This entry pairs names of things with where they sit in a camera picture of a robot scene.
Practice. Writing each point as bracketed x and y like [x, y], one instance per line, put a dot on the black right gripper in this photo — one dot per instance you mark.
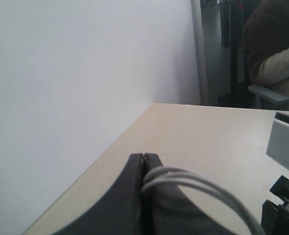
[275, 218]

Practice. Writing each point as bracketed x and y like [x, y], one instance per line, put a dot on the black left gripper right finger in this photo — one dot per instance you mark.
[167, 211]

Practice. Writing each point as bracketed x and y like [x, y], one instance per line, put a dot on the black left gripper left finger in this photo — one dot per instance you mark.
[119, 210]

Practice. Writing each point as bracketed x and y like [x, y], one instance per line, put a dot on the black background stand pole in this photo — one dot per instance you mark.
[236, 98]

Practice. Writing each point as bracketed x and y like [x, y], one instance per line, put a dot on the grey chair armrest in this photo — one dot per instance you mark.
[264, 95]

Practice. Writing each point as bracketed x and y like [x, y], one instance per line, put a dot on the seated person in background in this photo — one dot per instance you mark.
[266, 45]

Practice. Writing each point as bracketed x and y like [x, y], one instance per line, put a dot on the grey metal frame block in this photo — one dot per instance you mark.
[278, 145]

